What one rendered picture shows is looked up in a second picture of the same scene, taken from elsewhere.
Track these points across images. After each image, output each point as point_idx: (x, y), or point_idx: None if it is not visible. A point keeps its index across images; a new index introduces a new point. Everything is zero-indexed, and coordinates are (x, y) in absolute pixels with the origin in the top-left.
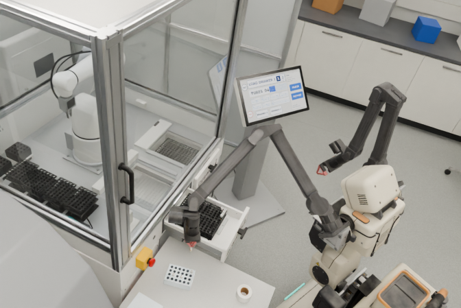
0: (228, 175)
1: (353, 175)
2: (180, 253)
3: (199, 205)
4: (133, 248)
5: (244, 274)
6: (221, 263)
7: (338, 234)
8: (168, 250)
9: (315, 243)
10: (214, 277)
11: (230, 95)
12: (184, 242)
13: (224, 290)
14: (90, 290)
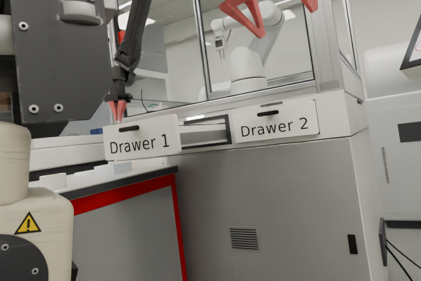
0: (130, 17)
1: None
2: (148, 169)
3: (116, 55)
4: (125, 117)
5: (86, 184)
6: (119, 177)
7: None
8: (155, 167)
9: (42, 124)
10: (101, 178)
11: None
12: (245, 262)
13: (76, 183)
14: None
